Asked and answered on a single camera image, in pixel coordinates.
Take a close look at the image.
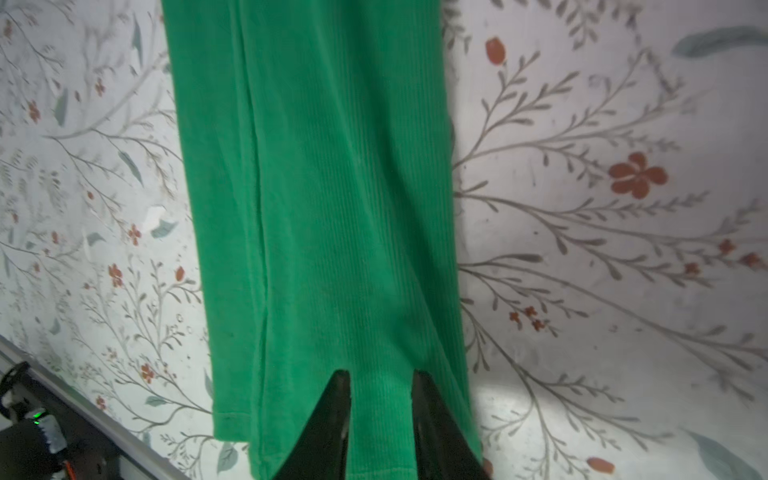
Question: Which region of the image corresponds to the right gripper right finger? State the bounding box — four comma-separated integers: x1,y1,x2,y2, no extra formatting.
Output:
411,370,489,480

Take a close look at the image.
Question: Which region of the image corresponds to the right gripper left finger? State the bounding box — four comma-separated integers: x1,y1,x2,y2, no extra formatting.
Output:
273,370,351,480

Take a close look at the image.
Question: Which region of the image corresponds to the green tank top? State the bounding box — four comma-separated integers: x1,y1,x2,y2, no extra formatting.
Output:
163,1,483,479

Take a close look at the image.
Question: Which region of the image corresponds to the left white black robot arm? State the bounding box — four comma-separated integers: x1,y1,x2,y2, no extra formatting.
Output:
1,361,76,480

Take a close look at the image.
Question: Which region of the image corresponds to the floral table mat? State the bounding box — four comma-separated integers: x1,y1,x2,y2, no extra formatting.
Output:
1,1,767,479

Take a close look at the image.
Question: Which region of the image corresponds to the aluminium mounting rail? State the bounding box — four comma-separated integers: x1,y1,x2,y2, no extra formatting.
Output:
1,336,187,480

